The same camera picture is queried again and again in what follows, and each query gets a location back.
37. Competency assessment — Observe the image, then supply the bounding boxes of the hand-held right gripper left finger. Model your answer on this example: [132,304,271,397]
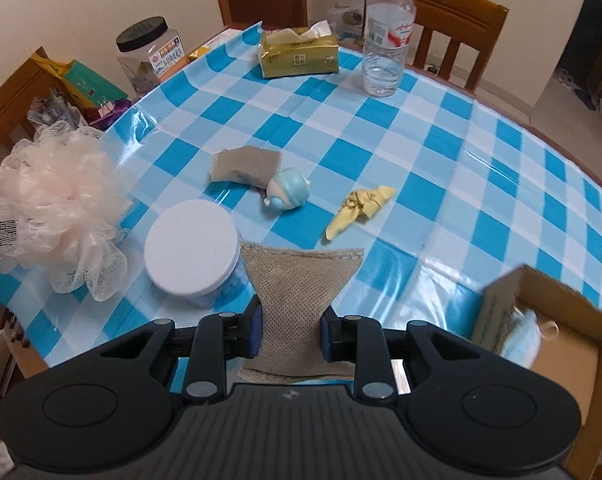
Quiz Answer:
[98,294,264,406]

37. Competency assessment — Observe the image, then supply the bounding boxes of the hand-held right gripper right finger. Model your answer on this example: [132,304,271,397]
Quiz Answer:
[320,305,482,402]

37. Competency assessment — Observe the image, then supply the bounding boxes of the plump grey fabric pouch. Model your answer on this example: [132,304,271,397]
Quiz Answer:
[238,241,365,378]

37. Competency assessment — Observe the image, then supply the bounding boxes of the blue face mask with ring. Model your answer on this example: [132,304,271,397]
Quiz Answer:
[498,309,559,368]

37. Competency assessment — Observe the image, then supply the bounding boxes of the cardboard box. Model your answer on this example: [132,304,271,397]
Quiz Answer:
[470,264,602,480]

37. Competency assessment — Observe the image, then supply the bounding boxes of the clear jar with white lid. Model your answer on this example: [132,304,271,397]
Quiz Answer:
[144,200,242,308]

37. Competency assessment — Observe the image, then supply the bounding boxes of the yellow cloth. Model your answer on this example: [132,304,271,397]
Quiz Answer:
[325,185,397,243]

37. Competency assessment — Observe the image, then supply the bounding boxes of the small blue toy figure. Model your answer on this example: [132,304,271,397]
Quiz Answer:
[263,167,310,212]

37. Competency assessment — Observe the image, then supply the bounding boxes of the brown cloth piece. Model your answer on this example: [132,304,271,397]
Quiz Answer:
[210,146,283,196]

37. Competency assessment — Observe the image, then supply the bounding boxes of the blue white checkered tablecloth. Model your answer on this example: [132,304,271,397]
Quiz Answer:
[0,22,602,396]

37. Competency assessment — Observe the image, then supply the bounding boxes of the pink mesh bath pouf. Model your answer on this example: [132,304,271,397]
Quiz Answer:
[0,122,132,302]

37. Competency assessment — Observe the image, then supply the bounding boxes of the purple foil packet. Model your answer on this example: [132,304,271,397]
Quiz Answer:
[83,99,132,131]

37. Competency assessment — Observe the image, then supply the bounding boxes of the gold tissue pack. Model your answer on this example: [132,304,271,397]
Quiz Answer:
[257,20,340,79]

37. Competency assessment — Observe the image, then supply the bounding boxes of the clear jar with black lid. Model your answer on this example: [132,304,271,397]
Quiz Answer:
[116,17,188,101]

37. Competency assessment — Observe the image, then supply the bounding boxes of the clear plastic water bottle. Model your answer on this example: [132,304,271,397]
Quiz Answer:
[362,0,418,97]

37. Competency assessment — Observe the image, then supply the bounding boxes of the green yellow carton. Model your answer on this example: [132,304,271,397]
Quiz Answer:
[33,57,130,111]

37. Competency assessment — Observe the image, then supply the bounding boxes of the wooden chair with slatted back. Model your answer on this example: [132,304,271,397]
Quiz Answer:
[365,0,510,93]

